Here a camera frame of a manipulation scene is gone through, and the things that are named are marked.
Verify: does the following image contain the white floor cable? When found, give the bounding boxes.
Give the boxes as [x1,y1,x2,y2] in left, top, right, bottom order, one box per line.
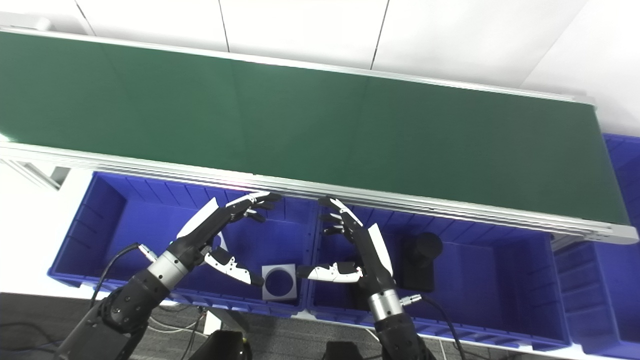
[149,305,207,334]

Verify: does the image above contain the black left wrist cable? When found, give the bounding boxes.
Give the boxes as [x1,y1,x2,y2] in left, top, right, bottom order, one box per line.
[90,242,159,309]

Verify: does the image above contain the blue plastic bin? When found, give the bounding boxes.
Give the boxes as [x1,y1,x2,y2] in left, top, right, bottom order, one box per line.
[48,171,321,318]
[306,200,572,352]
[552,132,640,359]

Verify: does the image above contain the grey conveyor end housing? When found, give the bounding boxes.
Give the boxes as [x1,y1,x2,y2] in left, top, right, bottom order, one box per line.
[0,12,54,32]

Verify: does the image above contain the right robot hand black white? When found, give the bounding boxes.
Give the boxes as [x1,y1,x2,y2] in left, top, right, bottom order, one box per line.
[296,196,396,297]

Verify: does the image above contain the black robot right leg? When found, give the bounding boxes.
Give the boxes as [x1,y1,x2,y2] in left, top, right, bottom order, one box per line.
[322,341,364,360]

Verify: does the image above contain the aluminium conveyor support leg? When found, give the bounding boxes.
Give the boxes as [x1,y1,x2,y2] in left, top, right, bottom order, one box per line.
[0,160,71,191]

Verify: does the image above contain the black robot leg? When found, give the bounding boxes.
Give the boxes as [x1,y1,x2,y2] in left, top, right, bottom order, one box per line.
[322,341,364,360]
[189,330,253,360]

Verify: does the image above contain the black cylinder part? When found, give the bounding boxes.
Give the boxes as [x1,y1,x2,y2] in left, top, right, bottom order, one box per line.
[400,232,444,294]

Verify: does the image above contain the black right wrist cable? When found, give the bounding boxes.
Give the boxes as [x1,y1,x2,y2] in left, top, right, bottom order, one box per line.
[400,295,469,360]

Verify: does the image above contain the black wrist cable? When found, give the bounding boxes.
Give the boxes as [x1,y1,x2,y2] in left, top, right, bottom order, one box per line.
[400,295,469,360]
[90,242,159,309]

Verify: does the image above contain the green conveyor belt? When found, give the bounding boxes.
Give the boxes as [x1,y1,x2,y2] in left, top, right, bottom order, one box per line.
[0,31,631,226]
[0,26,640,246]

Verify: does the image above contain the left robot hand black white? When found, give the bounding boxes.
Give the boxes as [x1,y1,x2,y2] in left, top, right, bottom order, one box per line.
[170,191,282,287]

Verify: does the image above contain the black robot left leg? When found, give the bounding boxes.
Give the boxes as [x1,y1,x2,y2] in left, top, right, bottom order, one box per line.
[189,330,253,360]

